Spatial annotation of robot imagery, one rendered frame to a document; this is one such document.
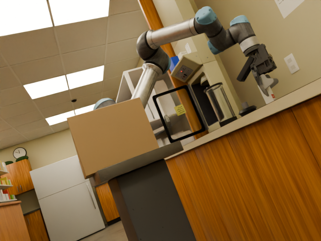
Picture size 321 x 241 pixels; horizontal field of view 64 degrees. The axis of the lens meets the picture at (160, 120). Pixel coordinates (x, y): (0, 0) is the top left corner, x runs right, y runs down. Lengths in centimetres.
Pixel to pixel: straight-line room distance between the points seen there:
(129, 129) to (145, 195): 25
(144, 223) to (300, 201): 58
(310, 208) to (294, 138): 26
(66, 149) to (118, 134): 622
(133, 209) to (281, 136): 59
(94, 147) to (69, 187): 546
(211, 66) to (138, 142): 104
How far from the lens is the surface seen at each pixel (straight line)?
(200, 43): 193
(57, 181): 644
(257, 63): 117
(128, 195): 95
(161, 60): 141
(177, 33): 122
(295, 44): 184
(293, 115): 97
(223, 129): 127
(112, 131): 98
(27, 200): 723
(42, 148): 726
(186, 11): 203
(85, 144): 96
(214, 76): 185
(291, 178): 110
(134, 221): 96
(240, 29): 121
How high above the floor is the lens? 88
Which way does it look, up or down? 9 degrees up
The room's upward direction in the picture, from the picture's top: 22 degrees counter-clockwise
